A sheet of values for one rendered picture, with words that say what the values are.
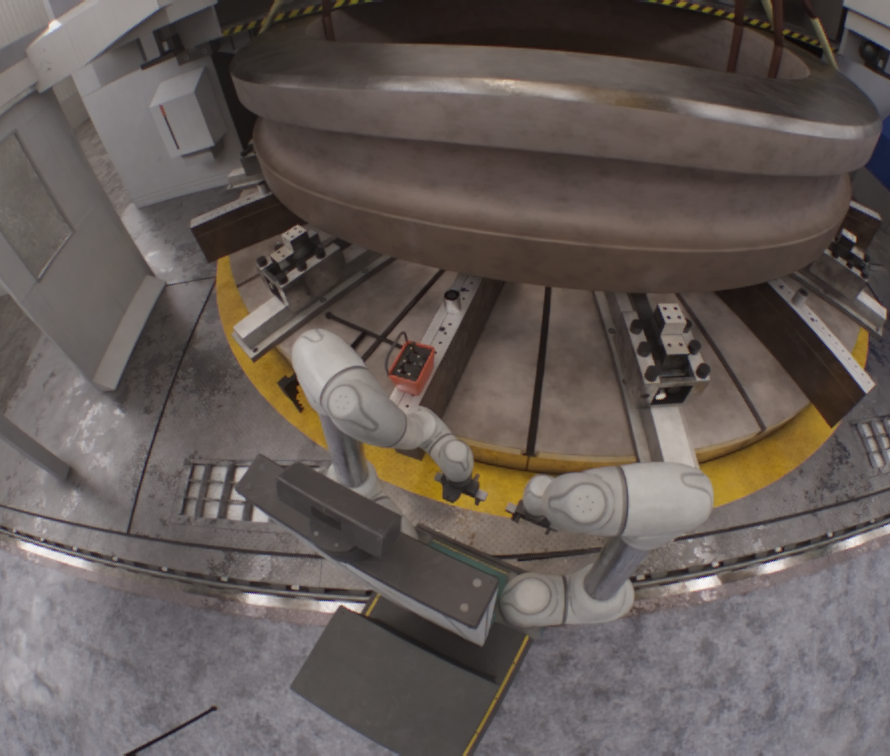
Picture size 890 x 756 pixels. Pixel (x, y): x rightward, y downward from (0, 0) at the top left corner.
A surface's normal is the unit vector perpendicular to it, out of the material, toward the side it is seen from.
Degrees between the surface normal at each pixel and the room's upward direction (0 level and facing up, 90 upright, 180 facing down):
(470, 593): 0
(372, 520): 29
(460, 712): 0
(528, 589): 6
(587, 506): 23
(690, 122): 90
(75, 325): 90
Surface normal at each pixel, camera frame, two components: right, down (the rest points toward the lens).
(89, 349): 1.00, -0.05
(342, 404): -0.25, -0.23
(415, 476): -0.08, -0.58
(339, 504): 0.14, -0.86
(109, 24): 0.00, 0.82
